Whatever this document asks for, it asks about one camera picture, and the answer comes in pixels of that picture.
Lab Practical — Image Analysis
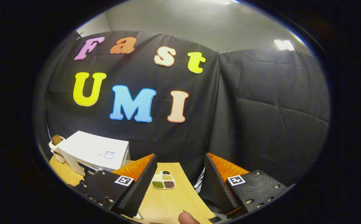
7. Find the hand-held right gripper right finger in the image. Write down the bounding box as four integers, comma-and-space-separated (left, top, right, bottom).
204, 152, 296, 218

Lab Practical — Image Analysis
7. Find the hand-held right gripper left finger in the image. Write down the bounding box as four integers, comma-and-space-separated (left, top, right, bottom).
73, 153, 158, 218

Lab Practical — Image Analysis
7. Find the white microwave oven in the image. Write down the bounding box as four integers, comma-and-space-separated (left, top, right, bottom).
58, 131, 130, 176

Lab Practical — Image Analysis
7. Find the white divided dish of beans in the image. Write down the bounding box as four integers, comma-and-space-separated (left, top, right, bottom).
151, 171, 177, 190

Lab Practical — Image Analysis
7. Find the black backdrop cloth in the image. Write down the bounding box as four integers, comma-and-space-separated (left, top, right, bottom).
34, 30, 330, 215

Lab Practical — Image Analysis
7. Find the white toaster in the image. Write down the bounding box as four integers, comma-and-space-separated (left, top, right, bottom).
49, 136, 66, 164

